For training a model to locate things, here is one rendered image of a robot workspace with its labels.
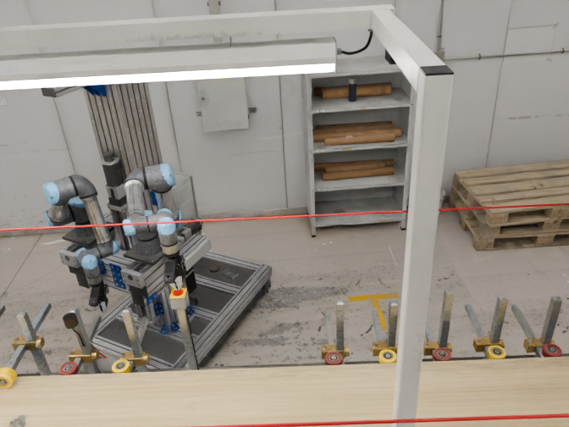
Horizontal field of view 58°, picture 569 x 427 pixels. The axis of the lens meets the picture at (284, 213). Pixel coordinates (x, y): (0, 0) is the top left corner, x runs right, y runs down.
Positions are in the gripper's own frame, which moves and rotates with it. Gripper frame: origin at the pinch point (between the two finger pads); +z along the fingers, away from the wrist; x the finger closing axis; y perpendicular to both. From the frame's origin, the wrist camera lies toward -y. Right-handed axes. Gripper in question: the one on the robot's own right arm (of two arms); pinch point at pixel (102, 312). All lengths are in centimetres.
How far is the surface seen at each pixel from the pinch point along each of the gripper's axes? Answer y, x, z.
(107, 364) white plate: -32.8, -10.6, 7.0
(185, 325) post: -37, -56, -21
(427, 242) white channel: -134, -138, -129
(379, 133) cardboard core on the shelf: 209, -186, -12
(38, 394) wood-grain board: -63, 8, -7
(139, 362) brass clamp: -37.4, -29.5, 1.3
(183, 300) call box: -38, -58, -38
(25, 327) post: -36.7, 20.2, -23.7
